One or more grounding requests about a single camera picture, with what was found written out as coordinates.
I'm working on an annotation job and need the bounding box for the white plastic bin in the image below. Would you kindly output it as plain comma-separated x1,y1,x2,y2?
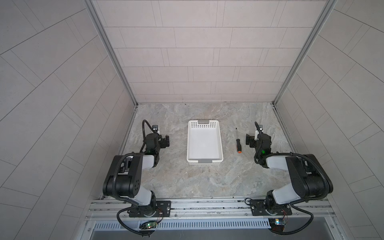
187,120,224,165

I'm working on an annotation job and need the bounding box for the left green circuit board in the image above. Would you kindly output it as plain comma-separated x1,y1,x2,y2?
140,221,159,230

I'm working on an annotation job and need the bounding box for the aluminium mounting rail frame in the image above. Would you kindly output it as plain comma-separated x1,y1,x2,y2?
79,196,346,240

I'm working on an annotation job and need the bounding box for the black orange-tipped screwdriver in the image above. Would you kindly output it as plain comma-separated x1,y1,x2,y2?
236,128,242,153

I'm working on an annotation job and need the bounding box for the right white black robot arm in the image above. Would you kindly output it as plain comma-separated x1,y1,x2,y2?
244,123,334,236

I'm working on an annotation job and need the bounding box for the right green circuit board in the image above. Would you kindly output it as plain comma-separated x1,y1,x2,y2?
268,218,286,233

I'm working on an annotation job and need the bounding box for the green circuit board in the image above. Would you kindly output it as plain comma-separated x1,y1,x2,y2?
268,218,286,233
140,221,159,230

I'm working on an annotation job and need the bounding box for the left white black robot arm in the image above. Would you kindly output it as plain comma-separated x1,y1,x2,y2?
103,120,171,237

